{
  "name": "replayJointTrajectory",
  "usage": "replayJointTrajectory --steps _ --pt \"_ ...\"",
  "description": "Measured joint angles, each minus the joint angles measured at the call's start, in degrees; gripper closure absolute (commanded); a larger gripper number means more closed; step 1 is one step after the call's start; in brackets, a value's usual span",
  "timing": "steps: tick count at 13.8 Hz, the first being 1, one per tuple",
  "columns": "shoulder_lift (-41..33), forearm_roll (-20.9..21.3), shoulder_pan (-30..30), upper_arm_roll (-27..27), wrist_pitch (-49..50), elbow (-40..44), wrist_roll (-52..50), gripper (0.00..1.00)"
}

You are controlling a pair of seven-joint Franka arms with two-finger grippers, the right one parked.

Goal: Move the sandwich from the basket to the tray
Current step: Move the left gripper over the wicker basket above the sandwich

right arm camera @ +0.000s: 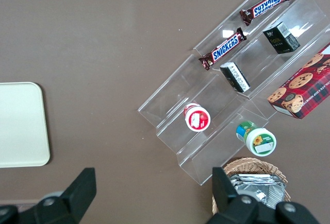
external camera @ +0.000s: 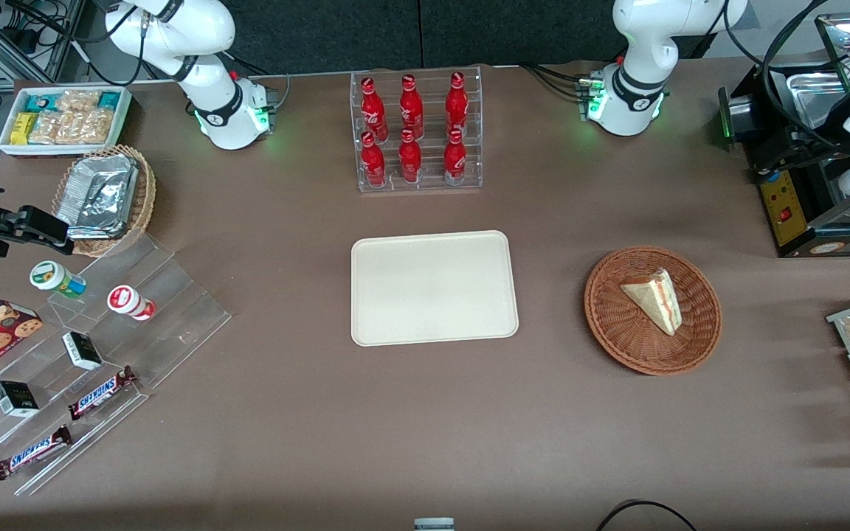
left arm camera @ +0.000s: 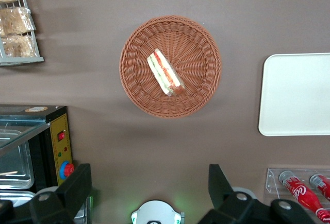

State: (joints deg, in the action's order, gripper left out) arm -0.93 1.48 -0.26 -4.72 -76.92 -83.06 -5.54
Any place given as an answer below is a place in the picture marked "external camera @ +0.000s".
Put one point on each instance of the triangular sandwich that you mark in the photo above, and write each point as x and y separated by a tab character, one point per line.
657	299

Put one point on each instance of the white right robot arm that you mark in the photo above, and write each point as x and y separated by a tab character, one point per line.
211	81

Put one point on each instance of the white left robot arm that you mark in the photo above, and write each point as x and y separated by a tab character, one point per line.
639	44

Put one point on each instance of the light tan wicker basket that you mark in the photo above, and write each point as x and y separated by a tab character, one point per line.
143	199

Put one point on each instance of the cream plastic tray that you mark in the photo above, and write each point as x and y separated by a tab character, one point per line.
432	287

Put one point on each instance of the brown round wicker basket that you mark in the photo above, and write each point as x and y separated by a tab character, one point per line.
617	324

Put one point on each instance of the green label yogurt cup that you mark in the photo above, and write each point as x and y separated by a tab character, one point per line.
52	277

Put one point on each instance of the silver foil packs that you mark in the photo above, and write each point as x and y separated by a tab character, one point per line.
97	195

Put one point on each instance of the white rectangular snack bin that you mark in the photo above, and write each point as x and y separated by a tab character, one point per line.
8	147

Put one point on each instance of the clear bag of crackers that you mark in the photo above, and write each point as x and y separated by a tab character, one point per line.
78	100
45	129
85	127

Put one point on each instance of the yellow snack pack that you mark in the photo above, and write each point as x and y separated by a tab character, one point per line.
23	127

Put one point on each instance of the red label yogurt cup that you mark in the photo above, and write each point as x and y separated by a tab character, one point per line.
126	301

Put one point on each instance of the small black carton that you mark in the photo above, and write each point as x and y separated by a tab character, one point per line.
15	398
82	350

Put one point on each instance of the teal snack pack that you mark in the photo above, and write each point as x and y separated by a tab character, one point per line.
109	99
41	102

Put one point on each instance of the clear acrylic stepped display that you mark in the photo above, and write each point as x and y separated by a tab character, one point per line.
174	310

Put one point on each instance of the Snickers chocolate bar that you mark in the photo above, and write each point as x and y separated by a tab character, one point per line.
30	453
100	393

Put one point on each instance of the red cola bottle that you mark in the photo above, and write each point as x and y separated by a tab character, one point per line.
457	107
373	110
455	161
411	109
373	164
409	161

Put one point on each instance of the clear acrylic bottle rack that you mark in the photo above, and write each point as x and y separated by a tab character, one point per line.
417	184

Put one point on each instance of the small grey device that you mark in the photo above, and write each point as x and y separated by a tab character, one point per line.
434	524

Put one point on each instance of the black countertop machine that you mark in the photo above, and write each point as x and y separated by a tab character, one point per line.
779	184

